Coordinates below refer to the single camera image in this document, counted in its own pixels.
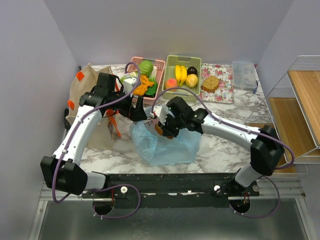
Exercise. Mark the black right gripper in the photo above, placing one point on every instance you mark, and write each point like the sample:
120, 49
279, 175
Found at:
166, 130

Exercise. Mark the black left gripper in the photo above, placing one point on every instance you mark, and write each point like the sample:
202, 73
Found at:
135, 114

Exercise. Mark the yellow orange food piece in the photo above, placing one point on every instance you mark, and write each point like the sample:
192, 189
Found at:
145, 83

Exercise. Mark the white cauliflower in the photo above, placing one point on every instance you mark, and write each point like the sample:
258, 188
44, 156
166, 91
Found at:
129, 75

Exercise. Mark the pink orange peach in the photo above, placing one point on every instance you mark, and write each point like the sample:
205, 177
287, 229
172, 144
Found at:
171, 83

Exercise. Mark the light blue plastic grocery bag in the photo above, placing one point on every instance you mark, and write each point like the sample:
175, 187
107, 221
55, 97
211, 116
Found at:
158, 150

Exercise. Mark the green cabbage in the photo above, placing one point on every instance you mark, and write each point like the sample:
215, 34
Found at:
146, 67

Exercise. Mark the beige canvas tote bag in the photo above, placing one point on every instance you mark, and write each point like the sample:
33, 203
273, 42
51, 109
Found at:
104, 134

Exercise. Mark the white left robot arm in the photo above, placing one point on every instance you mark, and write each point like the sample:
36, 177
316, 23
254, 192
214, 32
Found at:
62, 170

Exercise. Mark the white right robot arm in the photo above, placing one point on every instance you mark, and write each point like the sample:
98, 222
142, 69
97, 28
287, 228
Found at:
265, 149

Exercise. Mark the pink plastic basket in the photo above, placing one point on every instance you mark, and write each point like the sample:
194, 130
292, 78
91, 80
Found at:
160, 64

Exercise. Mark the green bok choy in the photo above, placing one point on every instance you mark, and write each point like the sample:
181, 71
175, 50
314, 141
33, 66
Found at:
151, 90

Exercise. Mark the yellow pear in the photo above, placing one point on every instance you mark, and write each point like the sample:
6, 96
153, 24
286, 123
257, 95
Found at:
191, 80

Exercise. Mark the brown bread slice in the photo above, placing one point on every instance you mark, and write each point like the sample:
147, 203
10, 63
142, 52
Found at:
210, 84

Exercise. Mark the yellow banana bunch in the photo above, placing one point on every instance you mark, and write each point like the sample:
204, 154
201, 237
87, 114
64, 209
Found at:
180, 74

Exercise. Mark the dark purple plum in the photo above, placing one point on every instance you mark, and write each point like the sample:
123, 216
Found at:
192, 70

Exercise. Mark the floral rectangular tray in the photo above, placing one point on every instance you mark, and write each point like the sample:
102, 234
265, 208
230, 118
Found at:
225, 92

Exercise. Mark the green plastic basket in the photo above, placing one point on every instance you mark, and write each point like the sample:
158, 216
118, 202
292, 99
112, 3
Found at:
169, 72

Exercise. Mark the clear plastic organizer box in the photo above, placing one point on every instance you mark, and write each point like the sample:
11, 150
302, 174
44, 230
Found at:
244, 75

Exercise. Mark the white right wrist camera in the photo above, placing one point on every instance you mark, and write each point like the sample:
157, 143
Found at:
160, 112

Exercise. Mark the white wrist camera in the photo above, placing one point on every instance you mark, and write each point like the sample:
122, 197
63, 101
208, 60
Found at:
160, 112
129, 83

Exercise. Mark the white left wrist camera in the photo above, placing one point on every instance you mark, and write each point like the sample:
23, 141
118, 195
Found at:
129, 83

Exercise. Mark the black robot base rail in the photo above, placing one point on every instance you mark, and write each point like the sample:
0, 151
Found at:
173, 190

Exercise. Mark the white wire wooden shelf rack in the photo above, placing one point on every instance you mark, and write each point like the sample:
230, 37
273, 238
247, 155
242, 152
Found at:
292, 107

